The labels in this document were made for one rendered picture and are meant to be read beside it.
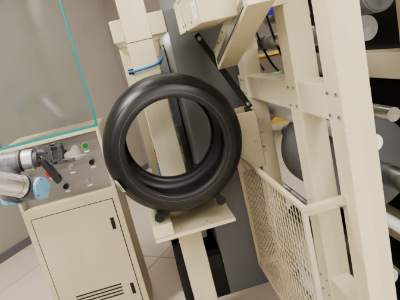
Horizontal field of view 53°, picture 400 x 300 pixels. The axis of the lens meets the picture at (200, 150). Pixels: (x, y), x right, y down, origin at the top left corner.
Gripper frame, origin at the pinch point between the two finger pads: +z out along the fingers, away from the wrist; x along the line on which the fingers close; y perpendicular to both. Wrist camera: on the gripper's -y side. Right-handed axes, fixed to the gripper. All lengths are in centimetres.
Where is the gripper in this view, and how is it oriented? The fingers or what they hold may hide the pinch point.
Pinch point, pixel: (84, 156)
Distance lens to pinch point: 181.0
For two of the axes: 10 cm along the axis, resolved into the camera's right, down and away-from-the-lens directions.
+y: -1.1, -9.7, -2.3
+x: -1.6, -2.1, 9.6
